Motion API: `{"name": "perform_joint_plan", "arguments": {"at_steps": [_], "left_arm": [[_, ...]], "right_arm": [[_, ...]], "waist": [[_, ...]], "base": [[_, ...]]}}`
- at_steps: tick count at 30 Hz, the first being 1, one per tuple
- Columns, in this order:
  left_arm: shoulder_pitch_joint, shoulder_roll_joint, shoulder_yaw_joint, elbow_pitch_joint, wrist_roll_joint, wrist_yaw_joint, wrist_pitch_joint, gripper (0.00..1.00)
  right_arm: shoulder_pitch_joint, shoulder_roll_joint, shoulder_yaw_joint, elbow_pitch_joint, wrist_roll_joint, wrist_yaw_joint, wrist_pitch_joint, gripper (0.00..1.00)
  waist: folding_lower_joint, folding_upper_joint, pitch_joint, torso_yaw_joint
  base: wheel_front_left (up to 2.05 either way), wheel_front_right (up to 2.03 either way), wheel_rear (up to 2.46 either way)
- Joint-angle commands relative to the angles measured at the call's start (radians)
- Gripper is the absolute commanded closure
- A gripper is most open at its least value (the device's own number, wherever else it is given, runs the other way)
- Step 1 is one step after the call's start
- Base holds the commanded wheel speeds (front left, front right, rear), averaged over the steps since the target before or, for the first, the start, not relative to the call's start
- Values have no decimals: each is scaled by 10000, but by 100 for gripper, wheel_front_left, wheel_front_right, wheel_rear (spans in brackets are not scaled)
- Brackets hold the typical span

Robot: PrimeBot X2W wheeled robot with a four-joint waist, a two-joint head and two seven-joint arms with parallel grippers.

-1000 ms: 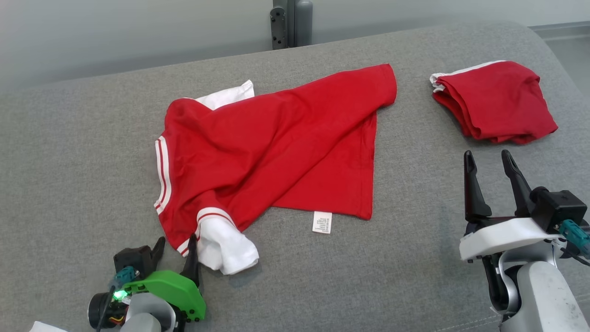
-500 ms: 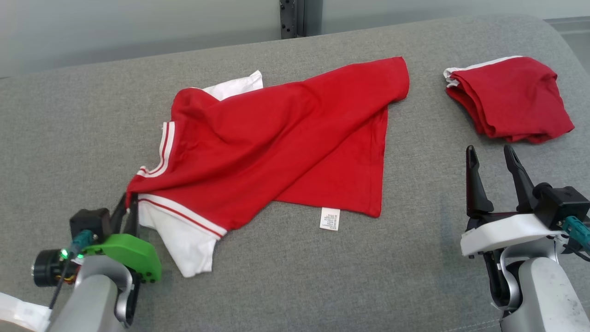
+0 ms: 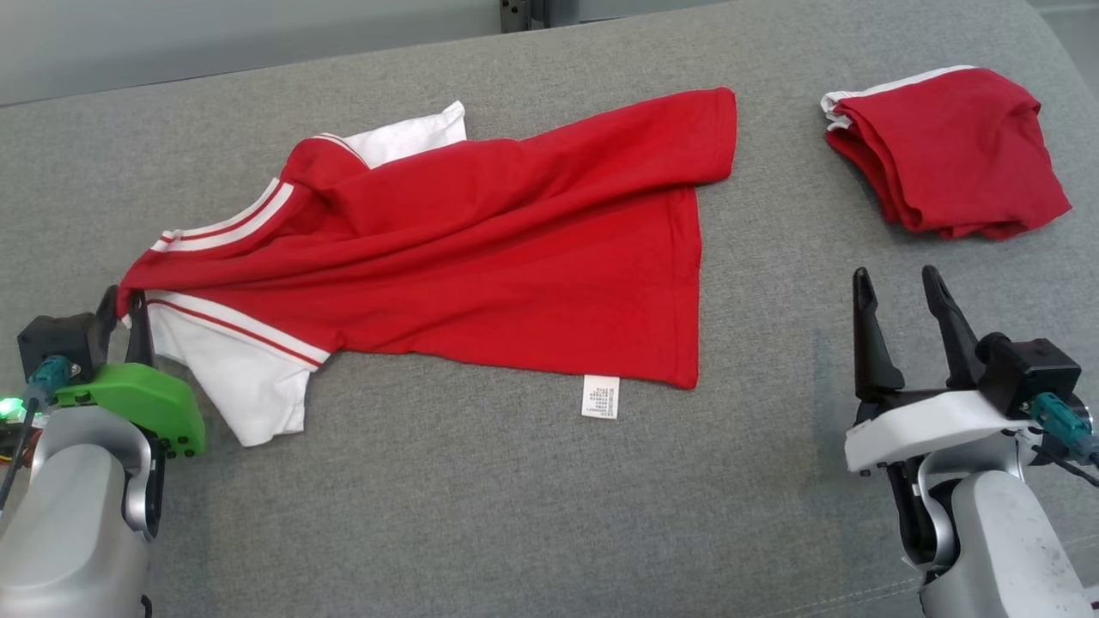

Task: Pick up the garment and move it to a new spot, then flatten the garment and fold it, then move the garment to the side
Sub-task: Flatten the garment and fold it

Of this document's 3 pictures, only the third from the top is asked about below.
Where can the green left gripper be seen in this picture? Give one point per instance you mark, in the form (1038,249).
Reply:
(146,395)

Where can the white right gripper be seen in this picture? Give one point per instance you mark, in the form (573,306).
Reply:
(927,425)

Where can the plain red garment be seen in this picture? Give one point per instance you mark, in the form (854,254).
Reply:
(953,146)

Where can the red shirt with white sleeves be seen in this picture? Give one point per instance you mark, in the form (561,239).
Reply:
(515,257)

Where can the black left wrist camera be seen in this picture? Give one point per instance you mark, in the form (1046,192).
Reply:
(60,339)

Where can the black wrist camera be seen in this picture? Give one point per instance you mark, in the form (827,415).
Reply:
(60,339)
(1030,369)

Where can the teal left camera connector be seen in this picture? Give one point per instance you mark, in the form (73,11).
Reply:
(47,378)

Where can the teal camera connector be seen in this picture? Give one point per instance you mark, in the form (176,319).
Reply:
(1060,421)
(47,378)

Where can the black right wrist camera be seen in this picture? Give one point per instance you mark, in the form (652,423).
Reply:
(1030,369)

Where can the teal right camera connector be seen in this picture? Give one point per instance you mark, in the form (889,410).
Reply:
(1060,421)

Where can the dark metal upright post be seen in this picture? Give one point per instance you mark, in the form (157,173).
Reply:
(537,13)

